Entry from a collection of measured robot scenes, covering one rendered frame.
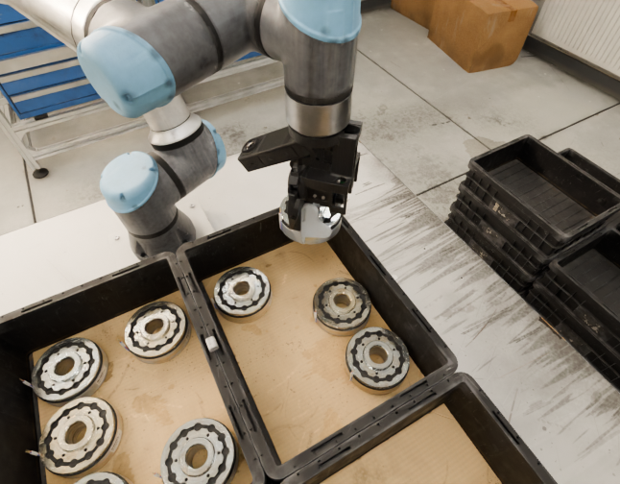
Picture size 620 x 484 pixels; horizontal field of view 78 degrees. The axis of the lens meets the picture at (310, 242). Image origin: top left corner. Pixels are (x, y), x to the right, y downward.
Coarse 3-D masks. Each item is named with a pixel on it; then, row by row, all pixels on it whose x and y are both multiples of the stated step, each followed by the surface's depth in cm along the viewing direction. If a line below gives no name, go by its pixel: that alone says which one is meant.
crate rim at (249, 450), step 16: (160, 256) 66; (176, 256) 66; (112, 272) 64; (128, 272) 64; (176, 272) 64; (80, 288) 62; (32, 304) 60; (48, 304) 60; (192, 304) 60; (0, 320) 58; (192, 320) 58; (208, 336) 57; (208, 352) 57; (224, 384) 53; (224, 400) 51; (240, 416) 50; (240, 432) 50; (256, 464) 47; (256, 480) 46
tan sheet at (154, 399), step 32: (128, 320) 69; (128, 352) 66; (192, 352) 66; (128, 384) 62; (160, 384) 62; (192, 384) 62; (128, 416) 59; (160, 416) 59; (192, 416) 59; (224, 416) 59; (128, 448) 57; (160, 448) 57; (64, 480) 54; (160, 480) 54
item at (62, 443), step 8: (80, 416) 56; (88, 416) 56; (64, 424) 55; (72, 424) 56; (88, 424) 55; (64, 432) 55; (88, 432) 55; (64, 440) 54; (88, 440) 54; (64, 448) 53; (72, 448) 53; (80, 448) 54
